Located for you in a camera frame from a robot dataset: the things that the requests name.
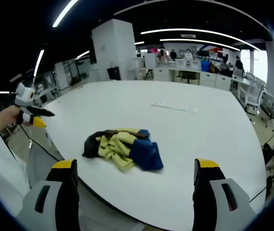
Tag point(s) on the white office chair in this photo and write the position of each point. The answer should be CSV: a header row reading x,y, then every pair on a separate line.
x,y
253,96

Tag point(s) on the white square pillar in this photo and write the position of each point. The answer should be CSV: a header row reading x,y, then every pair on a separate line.
x,y
114,48

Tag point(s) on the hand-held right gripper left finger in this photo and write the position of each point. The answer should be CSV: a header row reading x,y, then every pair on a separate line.
x,y
55,197

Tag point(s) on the person's left hand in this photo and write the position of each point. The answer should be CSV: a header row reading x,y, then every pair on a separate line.
x,y
7,118

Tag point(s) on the white counter row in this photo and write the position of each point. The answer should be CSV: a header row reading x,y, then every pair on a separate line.
x,y
209,79

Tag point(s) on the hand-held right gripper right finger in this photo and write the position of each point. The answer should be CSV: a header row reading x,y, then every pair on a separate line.
x,y
214,197

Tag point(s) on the person's white shirt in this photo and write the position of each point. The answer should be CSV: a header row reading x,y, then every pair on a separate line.
x,y
0,168

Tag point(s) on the black office chair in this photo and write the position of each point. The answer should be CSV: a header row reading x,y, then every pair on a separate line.
x,y
187,75

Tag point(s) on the white flat perforated strip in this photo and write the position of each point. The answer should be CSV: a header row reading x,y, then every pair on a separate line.
x,y
173,106

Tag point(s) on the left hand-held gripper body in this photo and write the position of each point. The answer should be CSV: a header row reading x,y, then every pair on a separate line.
x,y
25,96

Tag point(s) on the white standing panel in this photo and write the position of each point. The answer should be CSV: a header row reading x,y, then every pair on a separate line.
x,y
150,60

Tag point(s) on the yellow garment blue grey sleeves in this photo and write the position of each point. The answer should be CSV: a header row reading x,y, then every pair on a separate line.
x,y
117,146

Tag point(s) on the black waste bin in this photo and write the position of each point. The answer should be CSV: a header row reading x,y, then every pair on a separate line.
x,y
114,73

